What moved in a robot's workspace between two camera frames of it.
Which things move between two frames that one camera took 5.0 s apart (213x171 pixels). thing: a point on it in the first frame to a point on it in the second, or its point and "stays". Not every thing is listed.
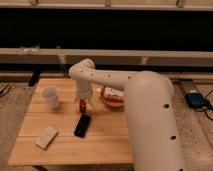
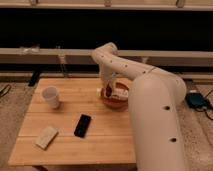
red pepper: (82, 105) to (108, 90)
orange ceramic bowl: (111, 102) stays
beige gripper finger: (92, 101) to (98, 91)
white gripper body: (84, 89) to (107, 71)
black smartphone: (82, 126) stays
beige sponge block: (46, 137) stays
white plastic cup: (51, 94) stays
